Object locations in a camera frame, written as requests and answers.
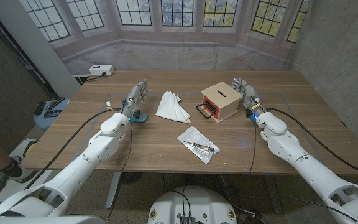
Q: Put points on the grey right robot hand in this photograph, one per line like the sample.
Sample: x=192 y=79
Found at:
x=250 y=93

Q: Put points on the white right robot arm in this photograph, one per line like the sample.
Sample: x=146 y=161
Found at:
x=306 y=158

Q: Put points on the white power strip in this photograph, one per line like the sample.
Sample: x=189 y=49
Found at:
x=101 y=70

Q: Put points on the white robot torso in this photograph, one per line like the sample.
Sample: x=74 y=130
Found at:
x=194 y=202

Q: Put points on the wooden box with slot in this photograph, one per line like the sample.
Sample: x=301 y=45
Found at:
x=232 y=105

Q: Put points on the teal phone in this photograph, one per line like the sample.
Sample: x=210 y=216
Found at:
x=142 y=118

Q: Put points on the printed window backdrop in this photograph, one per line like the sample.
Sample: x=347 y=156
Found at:
x=179 y=56

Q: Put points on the blue round stool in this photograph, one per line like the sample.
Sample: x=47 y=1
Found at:
x=47 y=123

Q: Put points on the black blue right wrist camera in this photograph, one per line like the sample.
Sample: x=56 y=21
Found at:
x=251 y=115

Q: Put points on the white folded tissue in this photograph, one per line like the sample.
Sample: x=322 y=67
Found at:
x=171 y=109

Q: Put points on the black remote control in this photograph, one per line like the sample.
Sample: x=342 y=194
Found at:
x=39 y=108
x=52 y=113
x=55 y=103

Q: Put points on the clear blister pack with screwdriver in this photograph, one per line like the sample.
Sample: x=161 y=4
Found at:
x=197 y=140

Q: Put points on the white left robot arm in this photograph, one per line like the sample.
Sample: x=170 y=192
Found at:
x=73 y=174

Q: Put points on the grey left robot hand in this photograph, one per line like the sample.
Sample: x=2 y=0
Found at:
x=132 y=99

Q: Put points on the grey table leg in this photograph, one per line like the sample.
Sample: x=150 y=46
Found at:
x=113 y=189
x=273 y=194

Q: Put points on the black teal left wrist camera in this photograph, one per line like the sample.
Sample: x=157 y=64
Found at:
x=134 y=115

